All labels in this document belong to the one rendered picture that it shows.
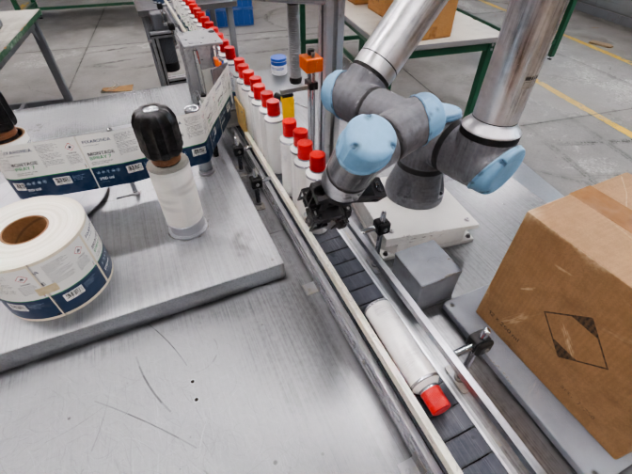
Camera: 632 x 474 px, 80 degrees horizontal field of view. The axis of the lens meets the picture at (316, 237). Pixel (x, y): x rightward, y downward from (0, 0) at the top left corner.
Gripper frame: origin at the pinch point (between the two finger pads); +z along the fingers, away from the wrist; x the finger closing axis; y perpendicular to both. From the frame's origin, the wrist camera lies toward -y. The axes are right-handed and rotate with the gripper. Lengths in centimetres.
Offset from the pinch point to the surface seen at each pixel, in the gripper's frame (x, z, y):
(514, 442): 43, -28, -3
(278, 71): -89, 61, -27
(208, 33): -70, 16, 7
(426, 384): 34.8, -18.8, 1.3
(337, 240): 4.1, 3.9, -2.1
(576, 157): -25, 122, -240
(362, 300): 19.1, -4.7, 0.8
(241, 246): -1.9, 7.4, 18.7
